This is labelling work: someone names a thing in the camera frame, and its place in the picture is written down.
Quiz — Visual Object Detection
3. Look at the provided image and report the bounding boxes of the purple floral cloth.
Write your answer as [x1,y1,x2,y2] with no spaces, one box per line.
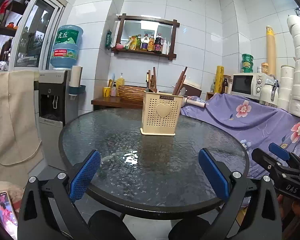
[180,93,300,208]

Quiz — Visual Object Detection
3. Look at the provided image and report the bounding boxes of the cream plastic utensil holder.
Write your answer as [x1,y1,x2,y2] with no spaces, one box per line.
[140,91,183,136]

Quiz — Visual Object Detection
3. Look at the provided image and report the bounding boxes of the yellow roll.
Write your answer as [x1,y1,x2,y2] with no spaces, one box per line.
[214,66,224,93]

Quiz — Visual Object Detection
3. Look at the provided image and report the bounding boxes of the pink patterned bottle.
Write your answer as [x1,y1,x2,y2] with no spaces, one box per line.
[110,81,117,97]

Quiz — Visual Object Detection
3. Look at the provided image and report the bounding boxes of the right hand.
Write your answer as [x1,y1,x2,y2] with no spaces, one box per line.
[277,194,300,231]

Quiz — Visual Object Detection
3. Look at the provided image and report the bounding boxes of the black gold-tipped chopstick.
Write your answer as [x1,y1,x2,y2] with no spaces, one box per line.
[146,71,150,92]

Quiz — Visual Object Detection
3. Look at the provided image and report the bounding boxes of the white kettle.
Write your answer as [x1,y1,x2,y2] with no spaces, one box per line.
[259,74,279,108]

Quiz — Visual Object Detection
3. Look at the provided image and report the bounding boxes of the small steel spoon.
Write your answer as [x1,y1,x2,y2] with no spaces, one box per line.
[179,87,186,96]

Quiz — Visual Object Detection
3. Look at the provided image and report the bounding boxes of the dark glass bottle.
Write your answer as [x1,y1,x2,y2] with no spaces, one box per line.
[221,78,228,94]

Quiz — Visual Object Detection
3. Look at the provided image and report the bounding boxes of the water dispenser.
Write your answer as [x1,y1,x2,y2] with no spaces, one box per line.
[38,69,78,170]

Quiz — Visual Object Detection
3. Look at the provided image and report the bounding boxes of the wooden counter shelf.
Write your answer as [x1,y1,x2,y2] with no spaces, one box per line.
[91,96,142,111]

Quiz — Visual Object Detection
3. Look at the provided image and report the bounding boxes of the woven wooden basin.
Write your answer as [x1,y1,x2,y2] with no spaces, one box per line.
[118,85,146,103]

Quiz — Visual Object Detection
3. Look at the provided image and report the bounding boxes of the blue water bottle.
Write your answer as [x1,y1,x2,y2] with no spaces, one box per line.
[50,24,83,69]

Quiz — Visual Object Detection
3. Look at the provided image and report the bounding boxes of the smartphone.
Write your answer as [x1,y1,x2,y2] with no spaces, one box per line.
[0,191,18,240]

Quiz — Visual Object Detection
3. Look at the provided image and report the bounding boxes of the green stacked containers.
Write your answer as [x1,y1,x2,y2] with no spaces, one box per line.
[242,54,254,73]

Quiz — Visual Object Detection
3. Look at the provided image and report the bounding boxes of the wooden wall shelf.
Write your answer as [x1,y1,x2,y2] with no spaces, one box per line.
[111,14,180,61]

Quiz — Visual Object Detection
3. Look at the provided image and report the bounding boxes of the stacked white bowls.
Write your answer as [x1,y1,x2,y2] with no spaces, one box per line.
[277,15,300,117]

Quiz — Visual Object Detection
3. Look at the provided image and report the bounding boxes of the yellow mug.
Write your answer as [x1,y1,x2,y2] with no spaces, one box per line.
[103,87,111,98]

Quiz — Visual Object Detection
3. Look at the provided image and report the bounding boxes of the white microwave oven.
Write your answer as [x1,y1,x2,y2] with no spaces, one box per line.
[230,73,273,100]

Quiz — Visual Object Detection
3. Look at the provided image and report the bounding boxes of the yellow soap bottle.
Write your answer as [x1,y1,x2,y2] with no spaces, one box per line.
[116,73,125,88]

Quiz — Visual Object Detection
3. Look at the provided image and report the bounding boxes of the paper cup holder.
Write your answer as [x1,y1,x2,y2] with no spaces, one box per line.
[68,66,85,101]

